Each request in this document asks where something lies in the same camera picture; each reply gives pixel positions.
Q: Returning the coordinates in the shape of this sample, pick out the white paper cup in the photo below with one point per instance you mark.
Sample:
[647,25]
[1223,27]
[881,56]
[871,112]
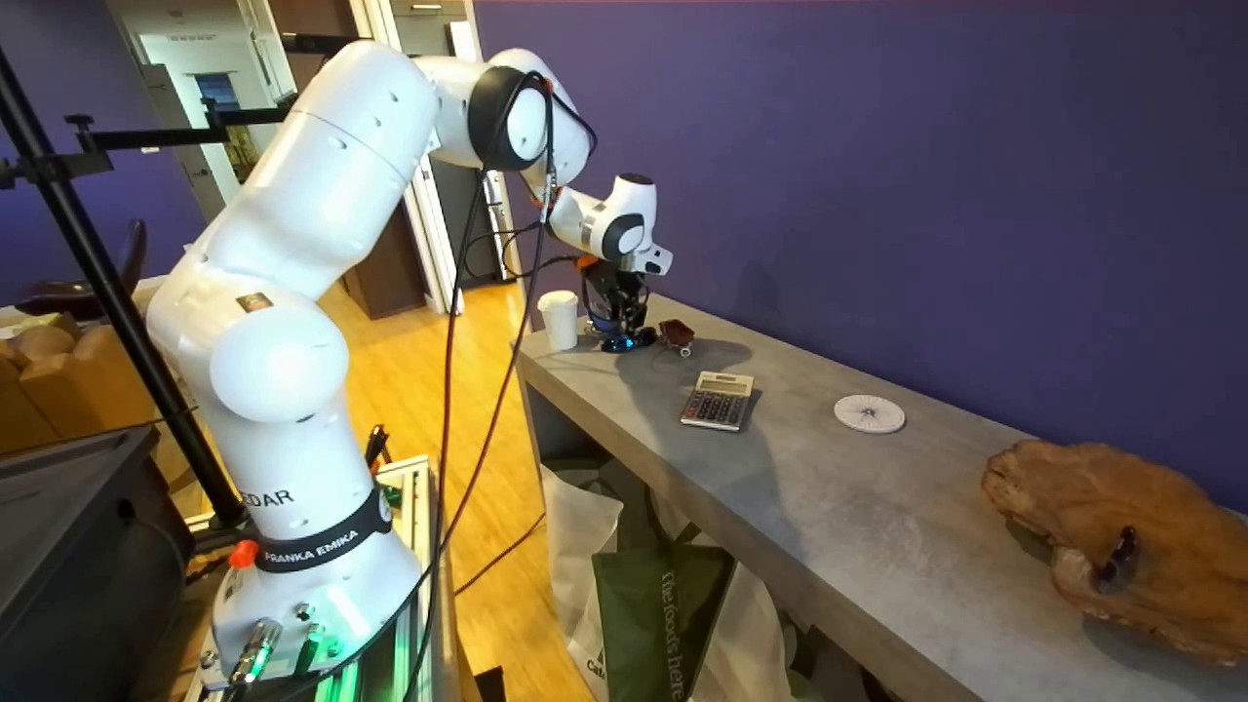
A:
[559,316]

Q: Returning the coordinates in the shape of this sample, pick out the silver calculator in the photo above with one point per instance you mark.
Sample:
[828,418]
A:
[719,398]

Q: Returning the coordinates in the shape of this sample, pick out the black cabinet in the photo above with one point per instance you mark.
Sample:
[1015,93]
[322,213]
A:
[92,567]

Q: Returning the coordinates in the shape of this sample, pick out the cardboard box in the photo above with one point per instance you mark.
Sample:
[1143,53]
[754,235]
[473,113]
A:
[66,379]

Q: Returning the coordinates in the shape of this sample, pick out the green bag under table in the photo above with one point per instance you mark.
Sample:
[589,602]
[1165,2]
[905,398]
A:
[656,617]

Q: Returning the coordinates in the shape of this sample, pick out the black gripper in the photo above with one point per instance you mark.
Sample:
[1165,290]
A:
[614,303]

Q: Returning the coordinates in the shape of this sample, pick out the wooden plate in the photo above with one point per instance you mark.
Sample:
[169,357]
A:
[1131,543]

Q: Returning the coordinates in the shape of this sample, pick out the white round coaster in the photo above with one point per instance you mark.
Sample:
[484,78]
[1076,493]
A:
[871,416]

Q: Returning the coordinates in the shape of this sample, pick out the black camera tripod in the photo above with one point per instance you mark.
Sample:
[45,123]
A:
[56,174]

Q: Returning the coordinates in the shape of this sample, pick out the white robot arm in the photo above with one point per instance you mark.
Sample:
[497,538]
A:
[240,320]

